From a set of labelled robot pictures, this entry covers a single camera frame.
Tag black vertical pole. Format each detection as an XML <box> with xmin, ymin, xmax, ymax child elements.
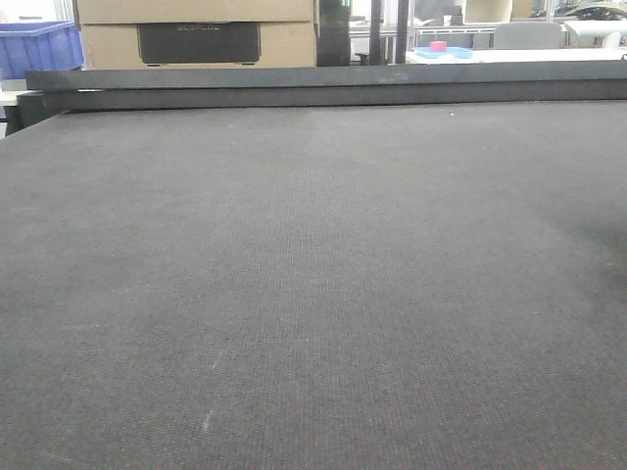
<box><xmin>368</xmin><ymin>0</ymin><xmax>382</xmax><ymax>66</ymax></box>

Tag grey chair back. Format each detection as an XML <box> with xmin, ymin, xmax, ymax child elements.
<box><xmin>493</xmin><ymin>22</ymin><xmax>562</xmax><ymax>50</ymax></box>

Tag white open box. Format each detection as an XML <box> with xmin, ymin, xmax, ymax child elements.
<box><xmin>461</xmin><ymin>0</ymin><xmax>512</xmax><ymax>24</ymax></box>

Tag large brown cardboard box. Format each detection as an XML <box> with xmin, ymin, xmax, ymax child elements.
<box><xmin>75</xmin><ymin>0</ymin><xmax>318</xmax><ymax>70</ymax></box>

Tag blue plastic crate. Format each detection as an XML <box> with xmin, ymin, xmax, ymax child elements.
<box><xmin>0</xmin><ymin>21</ymin><xmax>84</xmax><ymax>80</ymax></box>

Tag pink small box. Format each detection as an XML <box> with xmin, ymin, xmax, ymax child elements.
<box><xmin>429</xmin><ymin>40</ymin><xmax>448</xmax><ymax>54</ymax></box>

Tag black conveyor side rail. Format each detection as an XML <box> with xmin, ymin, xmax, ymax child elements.
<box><xmin>17</xmin><ymin>59</ymin><xmax>626</xmax><ymax>127</ymax></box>

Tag light blue tray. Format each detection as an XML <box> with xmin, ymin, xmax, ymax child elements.
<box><xmin>413</xmin><ymin>46</ymin><xmax>474</xmax><ymax>60</ymax></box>

